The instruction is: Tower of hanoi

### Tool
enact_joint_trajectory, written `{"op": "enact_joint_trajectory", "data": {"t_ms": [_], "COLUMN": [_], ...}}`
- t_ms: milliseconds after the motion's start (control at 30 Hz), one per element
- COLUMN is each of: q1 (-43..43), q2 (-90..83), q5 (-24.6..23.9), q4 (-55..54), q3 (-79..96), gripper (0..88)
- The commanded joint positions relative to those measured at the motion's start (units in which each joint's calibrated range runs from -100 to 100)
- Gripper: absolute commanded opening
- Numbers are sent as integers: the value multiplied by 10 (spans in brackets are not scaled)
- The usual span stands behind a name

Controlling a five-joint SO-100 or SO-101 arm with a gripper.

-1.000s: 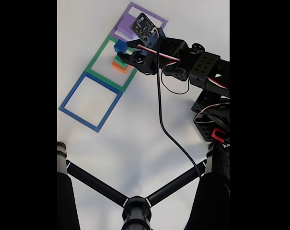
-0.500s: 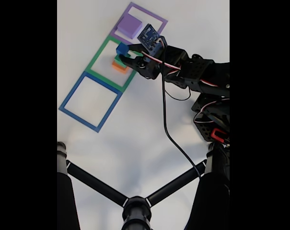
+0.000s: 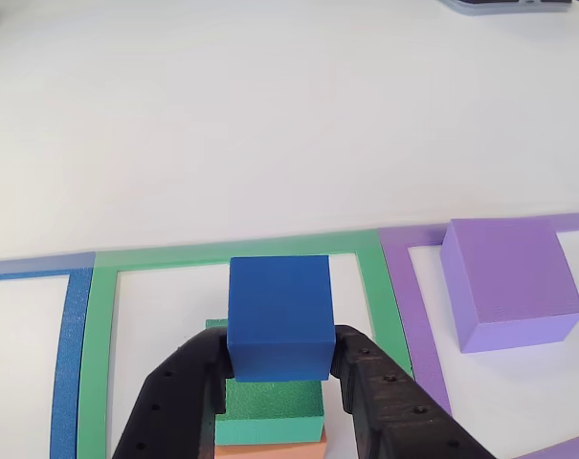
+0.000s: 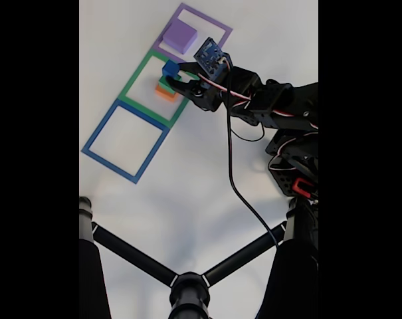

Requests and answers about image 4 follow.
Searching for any small blue cube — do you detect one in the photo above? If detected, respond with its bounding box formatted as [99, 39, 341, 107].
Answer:
[161, 59, 181, 80]

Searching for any orange foam block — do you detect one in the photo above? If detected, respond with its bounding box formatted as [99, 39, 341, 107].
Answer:
[154, 83, 181, 103]

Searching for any green foam block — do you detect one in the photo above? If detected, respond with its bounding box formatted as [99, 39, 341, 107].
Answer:
[158, 74, 183, 93]

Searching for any purple foam block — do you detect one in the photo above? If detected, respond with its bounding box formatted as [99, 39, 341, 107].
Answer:
[161, 18, 199, 55]

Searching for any red clamp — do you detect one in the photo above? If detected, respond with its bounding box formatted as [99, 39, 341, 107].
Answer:
[292, 177, 316, 197]

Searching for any red white servo cable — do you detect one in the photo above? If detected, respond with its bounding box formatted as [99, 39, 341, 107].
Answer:
[197, 72, 254, 102]

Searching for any gripper camera circuit board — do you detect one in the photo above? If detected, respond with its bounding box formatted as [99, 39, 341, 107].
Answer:
[193, 37, 233, 80]

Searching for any purple square frame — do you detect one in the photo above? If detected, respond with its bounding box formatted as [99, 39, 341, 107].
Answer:
[152, 2, 234, 66]

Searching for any green square frame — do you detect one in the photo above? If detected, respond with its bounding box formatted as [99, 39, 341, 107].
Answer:
[116, 49, 202, 129]

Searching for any blue square frame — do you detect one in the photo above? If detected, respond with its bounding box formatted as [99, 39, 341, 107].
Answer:
[80, 98, 170, 184]

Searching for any black camera tripod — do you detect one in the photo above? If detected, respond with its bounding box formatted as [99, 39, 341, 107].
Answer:
[79, 195, 319, 319]

